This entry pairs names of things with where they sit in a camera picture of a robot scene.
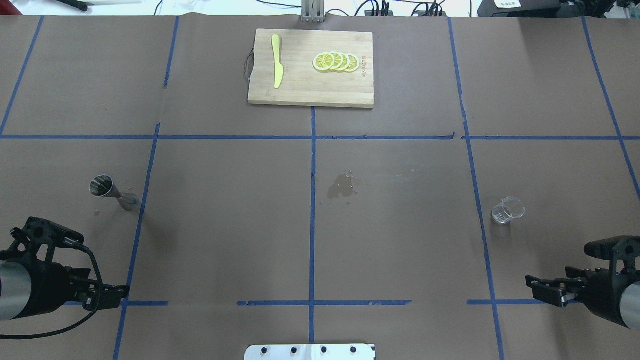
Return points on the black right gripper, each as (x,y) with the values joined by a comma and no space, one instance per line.
(601,291)

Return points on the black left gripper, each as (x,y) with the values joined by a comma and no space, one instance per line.
(48,287)

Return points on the clear glass measuring cup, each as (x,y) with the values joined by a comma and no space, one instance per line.
(508,209)

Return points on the steel jigger shaker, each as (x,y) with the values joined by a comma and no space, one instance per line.
(103,186)

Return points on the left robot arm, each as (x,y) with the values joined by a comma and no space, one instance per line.
(29,290)

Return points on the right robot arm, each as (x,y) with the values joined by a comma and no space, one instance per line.
(612,296)

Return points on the black tool on bench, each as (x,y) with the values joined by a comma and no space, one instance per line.
(79,5)

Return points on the yellow plastic knife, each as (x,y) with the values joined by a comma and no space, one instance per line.
(276,43)

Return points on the bamboo cutting board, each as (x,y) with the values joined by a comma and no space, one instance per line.
(302,84)

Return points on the lemon slice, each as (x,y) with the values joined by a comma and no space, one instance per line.
(336,59)
(324,61)
(353,63)
(345,60)

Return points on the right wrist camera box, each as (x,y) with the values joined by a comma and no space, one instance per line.
(620,251)

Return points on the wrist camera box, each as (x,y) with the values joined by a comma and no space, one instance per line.
(38,232)
(620,251)

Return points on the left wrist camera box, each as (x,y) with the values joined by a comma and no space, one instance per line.
(38,232)

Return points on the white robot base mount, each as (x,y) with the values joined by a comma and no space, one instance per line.
(326,351)

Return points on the metal cutting board handle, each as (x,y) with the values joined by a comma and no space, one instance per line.
(248,65)

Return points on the aluminium frame post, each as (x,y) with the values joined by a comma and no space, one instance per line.
(313,11)

